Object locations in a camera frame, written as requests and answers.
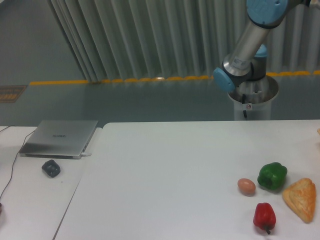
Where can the red bell pepper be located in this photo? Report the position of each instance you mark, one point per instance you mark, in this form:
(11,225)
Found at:
(264,217)

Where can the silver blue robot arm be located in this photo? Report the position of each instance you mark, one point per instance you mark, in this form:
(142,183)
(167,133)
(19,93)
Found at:
(247,62)

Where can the green bell pepper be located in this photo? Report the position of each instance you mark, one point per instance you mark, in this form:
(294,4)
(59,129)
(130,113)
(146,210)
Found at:
(272,176)

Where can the white USB plug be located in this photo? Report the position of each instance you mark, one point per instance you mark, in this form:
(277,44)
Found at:
(84,154)

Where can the silver closed laptop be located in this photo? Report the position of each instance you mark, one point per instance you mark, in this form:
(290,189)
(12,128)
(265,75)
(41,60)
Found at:
(65,139)

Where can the brown egg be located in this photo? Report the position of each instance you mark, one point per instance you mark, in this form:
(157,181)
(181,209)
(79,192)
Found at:
(246,186)

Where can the small black plastic object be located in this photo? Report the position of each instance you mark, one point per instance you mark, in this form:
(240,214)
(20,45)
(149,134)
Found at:
(51,168)

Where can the triangular orange bread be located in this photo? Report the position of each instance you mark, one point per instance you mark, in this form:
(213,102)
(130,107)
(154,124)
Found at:
(301,198)

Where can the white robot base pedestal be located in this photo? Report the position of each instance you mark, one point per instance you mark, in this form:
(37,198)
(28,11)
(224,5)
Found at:
(252,100)

